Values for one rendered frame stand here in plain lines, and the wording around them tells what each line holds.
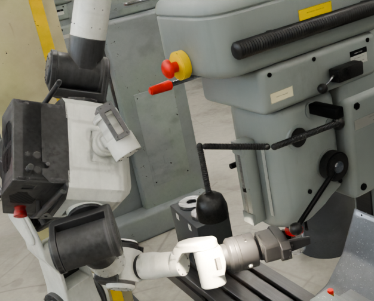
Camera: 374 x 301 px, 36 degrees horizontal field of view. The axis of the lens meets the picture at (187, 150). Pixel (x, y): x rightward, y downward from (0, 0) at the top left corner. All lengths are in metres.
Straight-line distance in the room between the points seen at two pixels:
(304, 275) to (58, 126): 2.44
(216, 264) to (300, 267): 2.21
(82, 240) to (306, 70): 0.60
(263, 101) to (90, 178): 0.43
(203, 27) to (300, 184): 0.44
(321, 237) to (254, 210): 2.24
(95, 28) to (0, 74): 1.44
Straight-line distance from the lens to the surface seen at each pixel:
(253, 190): 1.34
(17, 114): 1.33
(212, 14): 1.09
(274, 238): 1.46
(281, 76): 1.19
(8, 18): 2.83
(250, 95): 1.20
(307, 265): 3.63
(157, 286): 3.68
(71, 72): 1.44
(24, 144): 1.31
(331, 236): 3.59
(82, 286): 1.78
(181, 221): 1.95
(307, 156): 1.31
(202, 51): 1.12
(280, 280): 1.85
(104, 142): 1.32
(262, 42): 1.09
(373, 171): 1.45
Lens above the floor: 2.01
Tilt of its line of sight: 21 degrees down
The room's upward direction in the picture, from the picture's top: 12 degrees counter-clockwise
